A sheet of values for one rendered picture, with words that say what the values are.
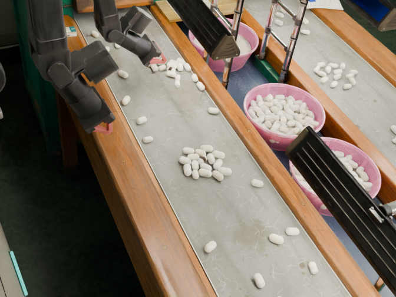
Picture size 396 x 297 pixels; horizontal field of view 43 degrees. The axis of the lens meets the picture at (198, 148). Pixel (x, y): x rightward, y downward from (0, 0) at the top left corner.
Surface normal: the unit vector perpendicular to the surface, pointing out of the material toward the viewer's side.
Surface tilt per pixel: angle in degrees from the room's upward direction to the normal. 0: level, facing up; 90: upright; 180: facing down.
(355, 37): 0
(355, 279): 0
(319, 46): 0
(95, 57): 90
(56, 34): 77
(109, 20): 91
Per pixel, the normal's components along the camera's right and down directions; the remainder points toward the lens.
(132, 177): 0.11, -0.71
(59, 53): 0.49, 0.65
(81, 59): -0.29, -0.51
